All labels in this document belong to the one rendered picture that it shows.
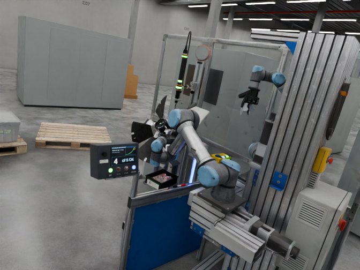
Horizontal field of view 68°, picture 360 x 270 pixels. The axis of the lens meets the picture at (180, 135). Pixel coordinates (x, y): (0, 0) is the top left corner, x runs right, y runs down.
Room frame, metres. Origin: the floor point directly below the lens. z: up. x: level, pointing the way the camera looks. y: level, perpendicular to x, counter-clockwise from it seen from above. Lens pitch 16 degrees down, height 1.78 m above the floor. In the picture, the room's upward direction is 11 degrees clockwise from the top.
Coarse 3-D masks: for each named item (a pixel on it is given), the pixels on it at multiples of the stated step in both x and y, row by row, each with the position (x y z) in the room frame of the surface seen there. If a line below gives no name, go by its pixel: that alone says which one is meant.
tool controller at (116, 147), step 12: (96, 144) 1.40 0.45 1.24; (108, 144) 1.41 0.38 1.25; (120, 144) 1.44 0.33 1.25; (132, 144) 1.50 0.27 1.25; (96, 156) 1.35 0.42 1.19; (108, 156) 1.38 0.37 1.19; (120, 156) 1.43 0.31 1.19; (132, 156) 1.48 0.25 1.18; (96, 168) 1.34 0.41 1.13; (108, 168) 1.37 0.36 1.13
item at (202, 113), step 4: (192, 108) 2.64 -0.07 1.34; (196, 108) 2.61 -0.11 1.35; (200, 108) 2.59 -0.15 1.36; (200, 112) 2.54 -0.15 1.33; (204, 112) 2.52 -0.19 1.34; (208, 112) 2.50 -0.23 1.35; (200, 116) 2.50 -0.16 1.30; (204, 116) 2.48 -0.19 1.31; (200, 120) 2.46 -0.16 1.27; (160, 164) 2.24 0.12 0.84; (164, 164) 2.22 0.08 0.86
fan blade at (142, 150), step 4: (148, 140) 2.16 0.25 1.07; (152, 140) 2.16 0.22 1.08; (144, 144) 2.13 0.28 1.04; (148, 144) 2.14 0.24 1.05; (140, 148) 2.11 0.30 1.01; (144, 148) 2.11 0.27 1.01; (148, 148) 2.11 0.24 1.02; (140, 152) 2.09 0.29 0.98; (144, 152) 2.09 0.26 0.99; (148, 152) 2.09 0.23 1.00; (140, 156) 2.07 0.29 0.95; (144, 156) 2.07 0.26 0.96; (148, 156) 2.07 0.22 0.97; (148, 160) 2.05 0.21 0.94
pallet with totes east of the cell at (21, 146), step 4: (20, 140) 3.80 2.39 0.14; (0, 144) 3.52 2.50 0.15; (4, 144) 3.55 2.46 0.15; (8, 144) 3.57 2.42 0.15; (12, 144) 3.60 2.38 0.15; (16, 144) 3.63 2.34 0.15; (20, 144) 3.66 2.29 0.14; (24, 144) 3.69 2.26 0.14; (16, 148) 3.61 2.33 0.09; (20, 148) 3.64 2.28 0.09; (24, 148) 3.67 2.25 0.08; (4, 152) 3.55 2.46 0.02; (8, 152) 3.57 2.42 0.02; (12, 152) 3.60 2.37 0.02; (16, 152) 3.61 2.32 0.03; (20, 152) 3.64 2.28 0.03; (24, 152) 3.68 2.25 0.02
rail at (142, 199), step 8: (192, 184) 1.93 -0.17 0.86; (200, 184) 1.99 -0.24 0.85; (152, 192) 1.69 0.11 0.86; (160, 192) 1.71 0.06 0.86; (168, 192) 1.78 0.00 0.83; (176, 192) 1.82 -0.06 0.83; (184, 192) 1.87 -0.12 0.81; (128, 200) 1.58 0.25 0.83; (136, 200) 1.58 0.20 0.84; (144, 200) 1.62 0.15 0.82; (152, 200) 1.67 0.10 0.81; (160, 200) 1.72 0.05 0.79
